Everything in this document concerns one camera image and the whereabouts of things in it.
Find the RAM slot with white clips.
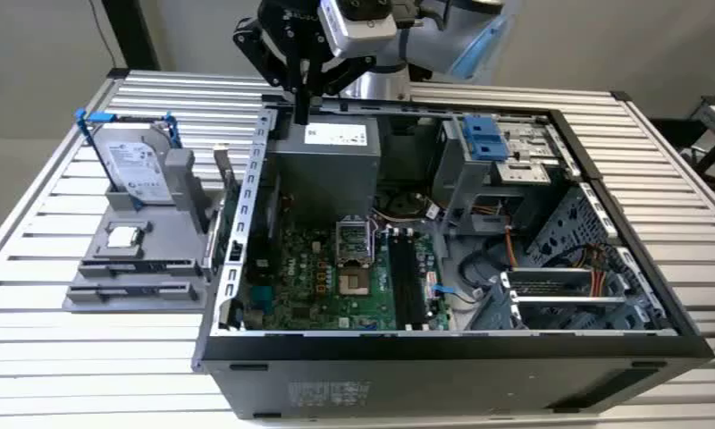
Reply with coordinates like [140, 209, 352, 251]
[392, 227, 412, 332]

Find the grey power supply unit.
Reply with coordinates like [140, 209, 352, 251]
[264, 114, 385, 224]

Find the grey parts rack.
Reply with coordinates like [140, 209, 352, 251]
[61, 149, 228, 315]

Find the metal socket cover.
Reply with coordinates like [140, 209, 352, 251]
[335, 214, 375, 265]

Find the blue plastic drive latch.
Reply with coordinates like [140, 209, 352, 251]
[461, 114, 511, 163]

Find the grey metal drive cage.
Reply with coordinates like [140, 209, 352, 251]
[431, 111, 579, 236]

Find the round case speaker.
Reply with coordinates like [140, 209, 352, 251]
[389, 191, 428, 220]

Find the red yellow wire bundle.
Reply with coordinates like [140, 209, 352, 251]
[575, 240, 612, 299]

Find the orange wire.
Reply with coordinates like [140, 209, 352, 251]
[503, 225, 519, 272]

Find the perforated metal disk bay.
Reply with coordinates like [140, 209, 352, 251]
[467, 182, 663, 334]

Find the black PC case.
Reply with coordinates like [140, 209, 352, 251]
[190, 94, 715, 421]

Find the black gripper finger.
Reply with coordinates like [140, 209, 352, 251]
[301, 55, 377, 126]
[232, 17, 304, 126]

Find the hard disk in blue carrier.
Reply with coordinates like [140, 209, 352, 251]
[73, 106, 184, 209]

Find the wire locking lever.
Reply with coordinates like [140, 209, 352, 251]
[368, 221, 388, 269]

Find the green Dell motherboard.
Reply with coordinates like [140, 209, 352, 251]
[237, 218, 453, 334]

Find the CPU socket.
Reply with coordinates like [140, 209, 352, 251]
[336, 263, 375, 299]

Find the green graphics card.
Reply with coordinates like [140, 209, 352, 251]
[210, 141, 242, 273]

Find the black upright post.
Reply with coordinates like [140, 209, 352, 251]
[106, 0, 161, 72]

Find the silver CPU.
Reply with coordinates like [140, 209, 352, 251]
[106, 226, 141, 248]

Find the power supply wire bundle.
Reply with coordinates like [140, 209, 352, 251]
[372, 208, 431, 230]

